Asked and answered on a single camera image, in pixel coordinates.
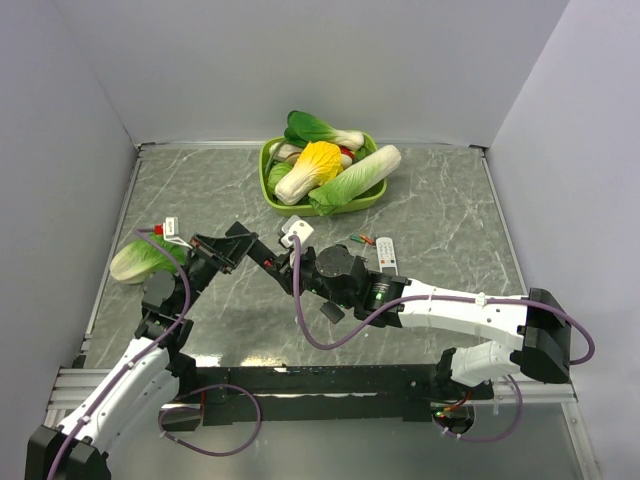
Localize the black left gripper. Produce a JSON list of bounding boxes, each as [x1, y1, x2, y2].
[[175, 232, 258, 314]]

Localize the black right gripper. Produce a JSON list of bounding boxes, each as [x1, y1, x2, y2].
[[265, 242, 355, 310]]

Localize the black battery cover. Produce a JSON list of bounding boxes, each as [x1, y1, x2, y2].
[[320, 301, 345, 324]]

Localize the red orange battery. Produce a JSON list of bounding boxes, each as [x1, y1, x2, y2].
[[359, 234, 375, 246]]

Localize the black remote control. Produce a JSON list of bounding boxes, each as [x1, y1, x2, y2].
[[247, 241, 279, 279]]

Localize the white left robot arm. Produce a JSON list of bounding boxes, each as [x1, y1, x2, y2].
[[25, 223, 258, 479]]

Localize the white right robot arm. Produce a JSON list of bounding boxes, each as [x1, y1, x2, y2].
[[260, 245, 572, 399]]

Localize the white remote control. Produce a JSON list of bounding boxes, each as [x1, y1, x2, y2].
[[375, 237, 398, 275]]

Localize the small green cabbage on table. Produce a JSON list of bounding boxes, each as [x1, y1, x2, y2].
[[109, 239, 177, 284]]

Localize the green plastic basket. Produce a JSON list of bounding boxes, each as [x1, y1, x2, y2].
[[259, 137, 401, 217]]

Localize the long green napa cabbage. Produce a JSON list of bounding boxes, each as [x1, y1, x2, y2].
[[308, 145, 401, 216]]

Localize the small green cabbage in basket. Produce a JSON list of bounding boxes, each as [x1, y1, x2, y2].
[[266, 162, 293, 196]]

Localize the yellow napa cabbage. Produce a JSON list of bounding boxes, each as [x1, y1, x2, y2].
[[274, 141, 343, 205]]

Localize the white radish in basket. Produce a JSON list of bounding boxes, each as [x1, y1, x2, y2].
[[269, 142, 302, 164]]

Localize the dark green bok choy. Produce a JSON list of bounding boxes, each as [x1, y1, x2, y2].
[[284, 110, 365, 151]]

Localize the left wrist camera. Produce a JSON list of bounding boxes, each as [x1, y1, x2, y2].
[[152, 216, 192, 249]]

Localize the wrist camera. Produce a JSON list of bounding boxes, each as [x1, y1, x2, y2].
[[279, 215, 314, 248], [152, 216, 192, 249]]

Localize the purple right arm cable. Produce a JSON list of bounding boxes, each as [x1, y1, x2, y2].
[[290, 234, 596, 366]]

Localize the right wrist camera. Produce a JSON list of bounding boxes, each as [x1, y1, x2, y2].
[[279, 215, 314, 248]]

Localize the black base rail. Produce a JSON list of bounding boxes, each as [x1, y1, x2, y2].
[[176, 364, 494, 426]]

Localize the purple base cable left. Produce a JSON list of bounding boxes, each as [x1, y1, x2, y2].
[[158, 382, 263, 457]]

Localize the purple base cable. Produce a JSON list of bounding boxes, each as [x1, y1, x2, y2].
[[432, 374, 526, 444], [158, 382, 263, 457]]

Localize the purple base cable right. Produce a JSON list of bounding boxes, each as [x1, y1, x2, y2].
[[432, 374, 526, 444]]

